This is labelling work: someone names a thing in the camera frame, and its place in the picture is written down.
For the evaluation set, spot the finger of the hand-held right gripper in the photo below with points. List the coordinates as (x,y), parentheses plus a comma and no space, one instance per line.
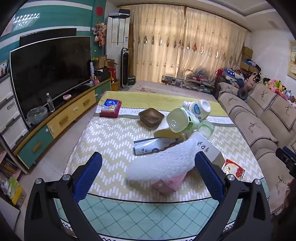
(286,157)

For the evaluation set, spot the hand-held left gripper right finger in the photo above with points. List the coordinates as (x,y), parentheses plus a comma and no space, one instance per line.
(209,176)

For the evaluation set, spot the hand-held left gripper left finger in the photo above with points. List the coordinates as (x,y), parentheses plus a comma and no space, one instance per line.
(89,176)

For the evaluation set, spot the white foam sheet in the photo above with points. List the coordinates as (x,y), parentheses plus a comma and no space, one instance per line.
(161,162)

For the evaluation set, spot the brown plastic tray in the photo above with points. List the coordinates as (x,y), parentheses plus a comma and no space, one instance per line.
(151,115)

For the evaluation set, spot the red snack packet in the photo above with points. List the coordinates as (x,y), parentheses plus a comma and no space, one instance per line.
(233,170)

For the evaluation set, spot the white cardboard box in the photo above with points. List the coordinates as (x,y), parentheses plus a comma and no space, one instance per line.
(208,146)

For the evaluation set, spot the pink box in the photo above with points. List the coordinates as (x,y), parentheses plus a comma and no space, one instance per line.
(168,184)

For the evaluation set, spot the pale green cup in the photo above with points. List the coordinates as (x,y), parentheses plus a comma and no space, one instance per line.
(205,128)

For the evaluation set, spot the beige sofa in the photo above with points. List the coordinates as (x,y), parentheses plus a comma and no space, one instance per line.
(254,115)

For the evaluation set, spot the cream paper container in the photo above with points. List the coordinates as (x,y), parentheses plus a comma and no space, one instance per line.
(165,132)

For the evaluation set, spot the green and white bowl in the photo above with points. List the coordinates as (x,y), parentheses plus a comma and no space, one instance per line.
(178,120)

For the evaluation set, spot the white tube with blue label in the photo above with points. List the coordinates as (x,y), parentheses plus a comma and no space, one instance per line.
(145,146)

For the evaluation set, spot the green and yellow TV stand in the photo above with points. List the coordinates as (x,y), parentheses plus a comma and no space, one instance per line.
(69,111)

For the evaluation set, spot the white bottle with blue label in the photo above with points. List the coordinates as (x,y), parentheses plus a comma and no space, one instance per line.
(198,109)

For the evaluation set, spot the pile of plush toys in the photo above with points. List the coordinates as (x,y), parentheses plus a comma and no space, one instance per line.
(275,84)

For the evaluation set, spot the blue and red tissue box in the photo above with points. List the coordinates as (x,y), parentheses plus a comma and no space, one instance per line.
(111,105)

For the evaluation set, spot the yellow and green packets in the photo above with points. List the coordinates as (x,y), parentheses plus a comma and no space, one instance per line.
(15,191)

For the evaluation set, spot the dark grey round cushion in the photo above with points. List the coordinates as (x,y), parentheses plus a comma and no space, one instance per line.
(242,93)

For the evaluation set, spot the glass ashtray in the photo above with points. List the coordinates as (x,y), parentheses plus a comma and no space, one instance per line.
(37,114)

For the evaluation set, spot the clear water bottle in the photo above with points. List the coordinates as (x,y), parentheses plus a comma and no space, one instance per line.
(50,104)

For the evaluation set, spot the small pink dish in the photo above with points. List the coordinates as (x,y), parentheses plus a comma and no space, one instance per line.
(67,97)

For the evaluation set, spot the glass coffee table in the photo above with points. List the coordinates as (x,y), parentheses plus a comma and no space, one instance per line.
(185,82)

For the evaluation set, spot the blue star-print bag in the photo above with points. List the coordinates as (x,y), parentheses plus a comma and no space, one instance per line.
(231,74)

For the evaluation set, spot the brown cardboard box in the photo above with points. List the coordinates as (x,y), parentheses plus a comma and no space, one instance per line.
(247,51)
(246,66)

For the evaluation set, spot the white drawer cabinet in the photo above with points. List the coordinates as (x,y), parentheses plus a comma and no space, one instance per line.
(9,115)

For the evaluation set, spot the white rolled poster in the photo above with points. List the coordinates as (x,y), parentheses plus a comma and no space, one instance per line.
(91,70)

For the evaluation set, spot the floral floor mat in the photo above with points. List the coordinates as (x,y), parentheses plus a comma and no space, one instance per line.
(148,87)

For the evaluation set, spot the black and white tower fan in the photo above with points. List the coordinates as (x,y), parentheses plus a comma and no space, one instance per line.
(124,67)

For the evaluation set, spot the large curved television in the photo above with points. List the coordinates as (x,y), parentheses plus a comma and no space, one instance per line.
(46,69)

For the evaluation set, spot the open cardboard box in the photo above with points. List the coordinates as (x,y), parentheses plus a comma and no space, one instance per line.
(101,61)

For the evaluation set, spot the cream curtain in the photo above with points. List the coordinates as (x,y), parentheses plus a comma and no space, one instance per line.
(155,46)
(212,41)

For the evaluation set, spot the hanging flower decoration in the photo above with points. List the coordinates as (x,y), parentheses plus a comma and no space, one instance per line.
(99,32)

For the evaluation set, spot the white standing air conditioner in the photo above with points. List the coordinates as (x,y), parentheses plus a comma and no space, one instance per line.
(118,30)

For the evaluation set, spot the framed wall picture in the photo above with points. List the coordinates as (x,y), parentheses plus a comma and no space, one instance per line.
(292,60)

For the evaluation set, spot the small photo frame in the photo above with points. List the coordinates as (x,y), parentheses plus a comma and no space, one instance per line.
(3,68)

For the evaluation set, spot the red round wall decoration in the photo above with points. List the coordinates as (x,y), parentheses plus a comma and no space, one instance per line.
(99,10)

